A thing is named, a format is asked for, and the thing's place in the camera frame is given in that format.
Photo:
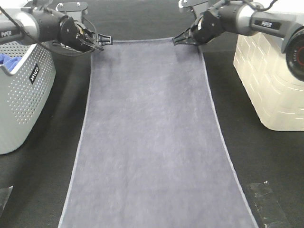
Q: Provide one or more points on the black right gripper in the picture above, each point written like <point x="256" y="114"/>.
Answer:
<point x="203" y="30"/>

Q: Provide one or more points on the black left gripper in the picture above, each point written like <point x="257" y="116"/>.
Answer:
<point x="77" y="36"/>

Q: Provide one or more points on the grey towel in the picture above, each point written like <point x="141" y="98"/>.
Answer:
<point x="151" y="152"/>

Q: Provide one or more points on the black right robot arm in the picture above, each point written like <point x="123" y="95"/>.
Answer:
<point x="245" y="17"/>

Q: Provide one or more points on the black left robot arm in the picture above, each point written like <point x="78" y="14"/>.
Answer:
<point x="33" y="25"/>

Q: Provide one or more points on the blue towel in basket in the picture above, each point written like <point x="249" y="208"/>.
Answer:
<point x="9" y="62"/>

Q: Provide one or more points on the white plastic storage basket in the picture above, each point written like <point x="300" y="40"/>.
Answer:
<point x="276" y="95"/>

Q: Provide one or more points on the grey perforated laundry basket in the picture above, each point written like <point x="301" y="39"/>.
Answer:
<point x="24" y="90"/>

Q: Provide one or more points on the black felt table mat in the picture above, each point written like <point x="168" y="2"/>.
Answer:
<point x="39" y="171"/>

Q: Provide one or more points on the clear tape strip left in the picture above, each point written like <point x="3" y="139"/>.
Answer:
<point x="4" y="197"/>

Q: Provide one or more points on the clear tape strip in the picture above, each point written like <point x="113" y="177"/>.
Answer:
<point x="267" y="206"/>
<point x="4" y="197"/>

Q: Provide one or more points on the clear tape strip right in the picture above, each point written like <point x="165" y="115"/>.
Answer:
<point x="267" y="206"/>

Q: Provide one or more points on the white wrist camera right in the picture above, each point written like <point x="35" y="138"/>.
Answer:
<point x="195" y="6"/>

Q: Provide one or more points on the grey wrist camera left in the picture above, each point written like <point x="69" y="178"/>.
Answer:
<point x="76" y="10"/>

